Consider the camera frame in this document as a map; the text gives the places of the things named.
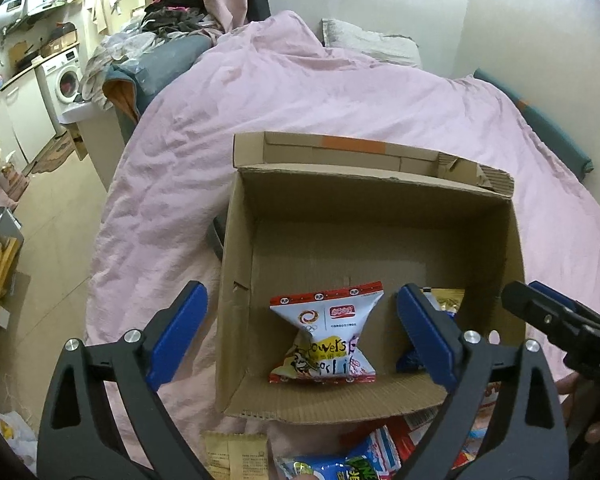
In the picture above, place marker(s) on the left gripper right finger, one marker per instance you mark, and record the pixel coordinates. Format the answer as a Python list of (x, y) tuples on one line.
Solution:
[(526, 436)]

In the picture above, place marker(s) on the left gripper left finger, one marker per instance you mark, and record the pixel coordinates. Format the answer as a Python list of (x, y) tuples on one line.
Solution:
[(79, 438)]

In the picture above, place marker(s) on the dark blue snack bag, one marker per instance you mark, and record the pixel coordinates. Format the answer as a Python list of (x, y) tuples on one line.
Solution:
[(434, 335)]

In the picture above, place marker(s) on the tan yellow snack packet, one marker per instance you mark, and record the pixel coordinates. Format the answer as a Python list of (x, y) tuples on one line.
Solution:
[(236, 456)]

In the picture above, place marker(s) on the blue Lonely God snack bag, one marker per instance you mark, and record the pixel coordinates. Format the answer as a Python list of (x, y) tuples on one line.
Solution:
[(376, 457)]

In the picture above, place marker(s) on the white red chicken snack bag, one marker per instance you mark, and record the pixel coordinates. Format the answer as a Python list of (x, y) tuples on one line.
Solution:
[(330, 323)]

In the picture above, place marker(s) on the white red noodle snack bag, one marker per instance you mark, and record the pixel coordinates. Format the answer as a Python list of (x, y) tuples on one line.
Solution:
[(477, 432)]

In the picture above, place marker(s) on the right hand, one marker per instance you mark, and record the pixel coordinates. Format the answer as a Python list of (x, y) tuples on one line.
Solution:
[(581, 408)]

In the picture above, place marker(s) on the pink bed duvet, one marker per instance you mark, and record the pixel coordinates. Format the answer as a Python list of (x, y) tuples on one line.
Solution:
[(165, 218)]

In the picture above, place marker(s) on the teal bolster cushion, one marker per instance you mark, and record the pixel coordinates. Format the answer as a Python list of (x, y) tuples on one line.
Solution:
[(551, 134)]

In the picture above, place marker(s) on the brown cardboard box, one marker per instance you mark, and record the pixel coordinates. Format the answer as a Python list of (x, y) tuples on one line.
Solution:
[(311, 213)]

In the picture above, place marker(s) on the brown floor mat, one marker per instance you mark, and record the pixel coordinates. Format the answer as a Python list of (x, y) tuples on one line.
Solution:
[(54, 155)]

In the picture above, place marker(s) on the white kitchen cabinet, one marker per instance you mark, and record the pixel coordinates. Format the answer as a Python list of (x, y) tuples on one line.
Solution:
[(25, 125)]

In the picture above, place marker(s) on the white washing machine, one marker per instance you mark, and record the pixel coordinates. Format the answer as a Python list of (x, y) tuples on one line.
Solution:
[(59, 79)]

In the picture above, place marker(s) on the grey pillow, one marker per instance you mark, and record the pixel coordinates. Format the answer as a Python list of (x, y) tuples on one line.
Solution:
[(395, 49)]

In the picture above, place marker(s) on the pile of clothes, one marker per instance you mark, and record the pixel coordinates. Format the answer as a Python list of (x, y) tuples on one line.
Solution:
[(163, 21)]

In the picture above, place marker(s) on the white water heater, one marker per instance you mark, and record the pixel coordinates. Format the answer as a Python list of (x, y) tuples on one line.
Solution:
[(11, 11)]

